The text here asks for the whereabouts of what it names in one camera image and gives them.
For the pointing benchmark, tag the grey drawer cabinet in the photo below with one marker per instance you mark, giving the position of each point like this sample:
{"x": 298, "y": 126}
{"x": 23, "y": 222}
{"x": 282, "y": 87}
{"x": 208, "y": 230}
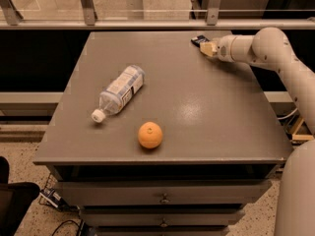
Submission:
{"x": 217, "y": 124}

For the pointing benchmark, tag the dark blue rxbar wrapper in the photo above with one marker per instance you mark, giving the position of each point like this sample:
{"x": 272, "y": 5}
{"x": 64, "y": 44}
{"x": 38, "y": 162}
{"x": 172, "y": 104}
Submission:
{"x": 197, "y": 40}

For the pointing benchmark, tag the black office chair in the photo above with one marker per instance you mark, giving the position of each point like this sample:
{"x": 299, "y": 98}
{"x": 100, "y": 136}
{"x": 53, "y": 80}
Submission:
{"x": 15, "y": 200}

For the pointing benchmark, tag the lower grey drawer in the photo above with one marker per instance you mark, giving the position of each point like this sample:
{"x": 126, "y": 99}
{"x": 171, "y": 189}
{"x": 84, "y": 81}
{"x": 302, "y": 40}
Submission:
{"x": 162, "y": 217}

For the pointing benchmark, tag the orange fruit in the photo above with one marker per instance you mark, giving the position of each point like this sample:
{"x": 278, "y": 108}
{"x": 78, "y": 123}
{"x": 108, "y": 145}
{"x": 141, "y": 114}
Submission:
{"x": 150, "y": 135}

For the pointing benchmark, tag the clear plastic water bottle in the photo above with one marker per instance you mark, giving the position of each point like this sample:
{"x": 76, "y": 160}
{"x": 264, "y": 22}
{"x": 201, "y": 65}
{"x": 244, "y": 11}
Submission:
{"x": 114, "y": 98}

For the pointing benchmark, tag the yellow wooden frame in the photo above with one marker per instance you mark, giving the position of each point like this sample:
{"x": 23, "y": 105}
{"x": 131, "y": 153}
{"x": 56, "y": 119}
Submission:
{"x": 299, "y": 131}

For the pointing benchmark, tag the upper grey drawer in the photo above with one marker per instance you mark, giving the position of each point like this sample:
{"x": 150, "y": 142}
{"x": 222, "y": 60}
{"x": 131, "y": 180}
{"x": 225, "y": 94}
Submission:
{"x": 145, "y": 193}

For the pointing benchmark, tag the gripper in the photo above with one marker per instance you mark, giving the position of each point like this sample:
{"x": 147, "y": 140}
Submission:
{"x": 224, "y": 48}

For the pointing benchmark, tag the small box on floor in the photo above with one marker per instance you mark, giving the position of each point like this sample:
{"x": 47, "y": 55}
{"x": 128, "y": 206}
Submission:
{"x": 51, "y": 196}

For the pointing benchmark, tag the grey drawer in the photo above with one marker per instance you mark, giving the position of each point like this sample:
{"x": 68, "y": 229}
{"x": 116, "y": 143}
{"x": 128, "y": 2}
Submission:
{"x": 162, "y": 217}
{"x": 145, "y": 193}

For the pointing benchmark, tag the metal glass railing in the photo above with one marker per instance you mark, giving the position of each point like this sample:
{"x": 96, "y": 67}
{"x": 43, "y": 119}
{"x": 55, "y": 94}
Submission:
{"x": 156, "y": 14}

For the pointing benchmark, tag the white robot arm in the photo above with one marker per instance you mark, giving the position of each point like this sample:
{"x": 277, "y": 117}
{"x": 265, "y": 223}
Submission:
{"x": 270, "y": 49}

